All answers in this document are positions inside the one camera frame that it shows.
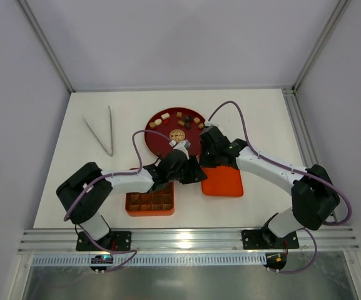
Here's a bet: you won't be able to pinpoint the orange box lid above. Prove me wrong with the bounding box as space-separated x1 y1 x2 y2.
201 166 244 198

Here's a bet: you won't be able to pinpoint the silver metal tongs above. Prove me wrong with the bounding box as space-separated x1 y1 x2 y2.
83 106 114 157

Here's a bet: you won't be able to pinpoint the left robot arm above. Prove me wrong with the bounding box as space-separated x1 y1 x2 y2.
56 149 207 241

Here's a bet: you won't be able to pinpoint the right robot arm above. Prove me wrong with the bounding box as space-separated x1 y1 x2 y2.
200 126 340 248

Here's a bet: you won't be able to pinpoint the orange chocolate box tray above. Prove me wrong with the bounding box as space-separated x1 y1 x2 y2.
125 182 175 217

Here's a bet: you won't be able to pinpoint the white rectangular chocolate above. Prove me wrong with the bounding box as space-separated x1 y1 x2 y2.
161 113 170 120

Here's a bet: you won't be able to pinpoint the red round plate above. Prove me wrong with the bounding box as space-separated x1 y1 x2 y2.
145 107 205 158

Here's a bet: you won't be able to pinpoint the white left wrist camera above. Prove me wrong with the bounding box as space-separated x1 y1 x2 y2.
169 139 191 155

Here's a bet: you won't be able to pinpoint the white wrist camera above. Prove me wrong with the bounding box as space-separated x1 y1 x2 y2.
204 121 219 129
169 139 191 155

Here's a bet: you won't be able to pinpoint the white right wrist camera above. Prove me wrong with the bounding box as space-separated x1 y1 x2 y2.
204 121 219 129

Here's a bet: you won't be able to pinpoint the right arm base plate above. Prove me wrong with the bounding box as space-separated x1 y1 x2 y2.
241 229 300 250

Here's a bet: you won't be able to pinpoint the white slotted cable duct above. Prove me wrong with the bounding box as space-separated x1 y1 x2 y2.
31 252 267 267

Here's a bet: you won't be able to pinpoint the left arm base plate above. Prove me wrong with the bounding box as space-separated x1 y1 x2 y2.
76 231 132 251

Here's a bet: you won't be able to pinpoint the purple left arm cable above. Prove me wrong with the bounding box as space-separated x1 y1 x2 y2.
63 129 176 273

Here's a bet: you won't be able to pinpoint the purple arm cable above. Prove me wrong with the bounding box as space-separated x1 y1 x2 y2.
207 100 353 274
63 129 176 273

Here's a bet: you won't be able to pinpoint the aluminium front rail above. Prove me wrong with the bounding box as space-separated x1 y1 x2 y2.
18 226 360 254

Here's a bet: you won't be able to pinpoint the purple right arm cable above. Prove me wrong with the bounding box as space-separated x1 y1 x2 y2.
207 100 353 274

